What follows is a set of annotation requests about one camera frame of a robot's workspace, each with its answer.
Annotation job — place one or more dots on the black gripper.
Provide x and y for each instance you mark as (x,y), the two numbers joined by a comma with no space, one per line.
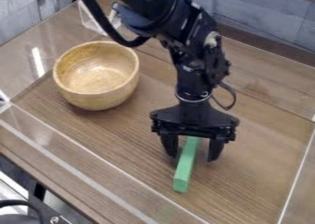
(193,119)

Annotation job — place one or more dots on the green rectangular block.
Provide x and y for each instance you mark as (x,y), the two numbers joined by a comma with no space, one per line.
(185,165)

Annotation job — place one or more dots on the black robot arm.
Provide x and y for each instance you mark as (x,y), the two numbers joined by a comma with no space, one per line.
(185,29)

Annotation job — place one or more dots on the wooden bowl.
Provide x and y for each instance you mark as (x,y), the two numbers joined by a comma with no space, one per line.
(96,75)

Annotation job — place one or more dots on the clear acrylic front wall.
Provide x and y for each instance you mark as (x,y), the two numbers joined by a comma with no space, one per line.
(106,194)

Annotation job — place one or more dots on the clear acrylic corner bracket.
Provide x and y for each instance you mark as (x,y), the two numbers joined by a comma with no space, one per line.
(89,22)

